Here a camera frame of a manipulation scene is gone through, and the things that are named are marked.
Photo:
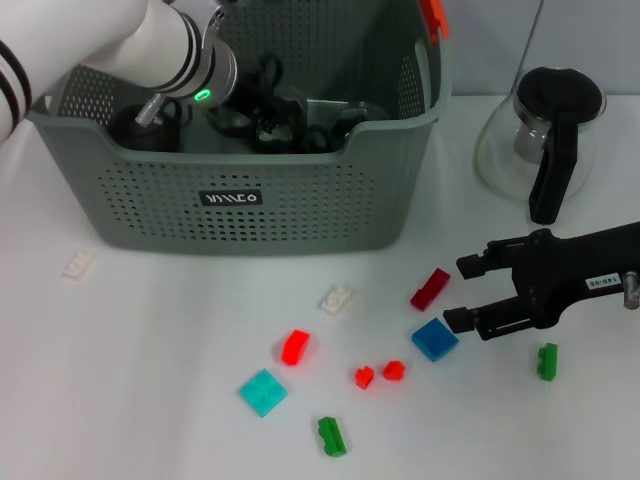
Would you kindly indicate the dark clay teapot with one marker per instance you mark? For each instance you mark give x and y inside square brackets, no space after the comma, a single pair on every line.
[140,135]

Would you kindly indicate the blue square brick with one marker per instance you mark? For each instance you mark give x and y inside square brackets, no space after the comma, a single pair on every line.
[435,340]

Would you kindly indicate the dark red long brick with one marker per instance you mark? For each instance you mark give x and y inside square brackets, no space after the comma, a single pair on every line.
[429,290]

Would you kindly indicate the red sloped small brick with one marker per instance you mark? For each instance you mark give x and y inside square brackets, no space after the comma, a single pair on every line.
[394,371]

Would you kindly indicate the white small brick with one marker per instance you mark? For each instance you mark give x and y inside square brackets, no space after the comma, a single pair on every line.
[335,301]

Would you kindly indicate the grey perforated storage basket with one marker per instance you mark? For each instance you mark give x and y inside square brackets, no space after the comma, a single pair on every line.
[300,210]

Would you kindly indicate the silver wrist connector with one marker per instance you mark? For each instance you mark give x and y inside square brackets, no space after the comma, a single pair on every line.
[148,109]
[631,290]

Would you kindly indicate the teal square brick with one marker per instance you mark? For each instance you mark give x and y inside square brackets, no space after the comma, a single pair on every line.
[263,393]

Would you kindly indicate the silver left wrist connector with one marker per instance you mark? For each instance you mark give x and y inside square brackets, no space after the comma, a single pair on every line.
[148,109]

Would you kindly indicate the red notched small brick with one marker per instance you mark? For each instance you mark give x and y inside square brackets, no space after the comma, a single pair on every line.
[364,378]

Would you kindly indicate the red curved brick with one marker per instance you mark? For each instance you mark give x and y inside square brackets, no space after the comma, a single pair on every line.
[295,347]

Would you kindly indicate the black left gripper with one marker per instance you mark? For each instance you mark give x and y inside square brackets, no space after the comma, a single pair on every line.
[265,107]

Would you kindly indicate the green small brick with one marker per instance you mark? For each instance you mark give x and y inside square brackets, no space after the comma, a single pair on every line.
[547,362]
[332,437]

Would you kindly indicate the white plate brick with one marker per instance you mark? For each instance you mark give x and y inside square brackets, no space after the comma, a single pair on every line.
[79,265]

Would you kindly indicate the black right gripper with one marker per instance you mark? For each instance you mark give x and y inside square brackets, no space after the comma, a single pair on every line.
[565,270]

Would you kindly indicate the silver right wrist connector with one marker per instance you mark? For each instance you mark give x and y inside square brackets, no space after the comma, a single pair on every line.
[631,290]

